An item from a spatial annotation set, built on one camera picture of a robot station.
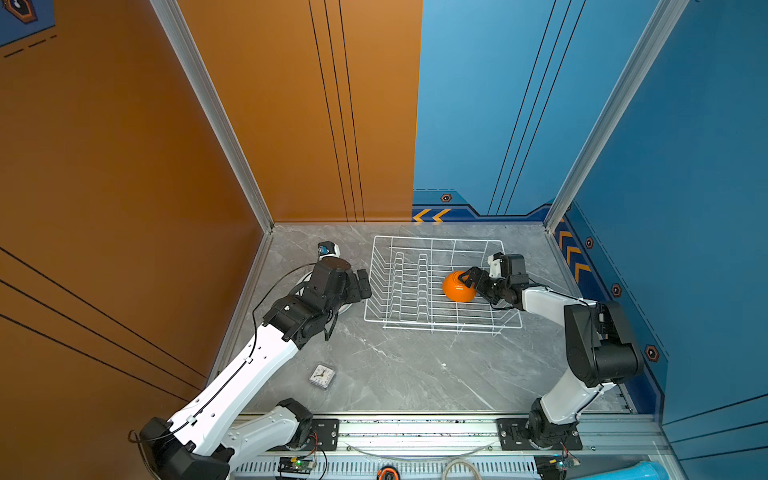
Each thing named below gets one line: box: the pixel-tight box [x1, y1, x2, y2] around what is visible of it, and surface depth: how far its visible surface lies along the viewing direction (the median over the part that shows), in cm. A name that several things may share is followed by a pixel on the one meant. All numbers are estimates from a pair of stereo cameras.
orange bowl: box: [442, 270, 476, 302], surface depth 97 cm
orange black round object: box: [376, 465, 401, 480], surface depth 68 cm
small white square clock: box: [309, 364, 336, 389], surface depth 83 cm
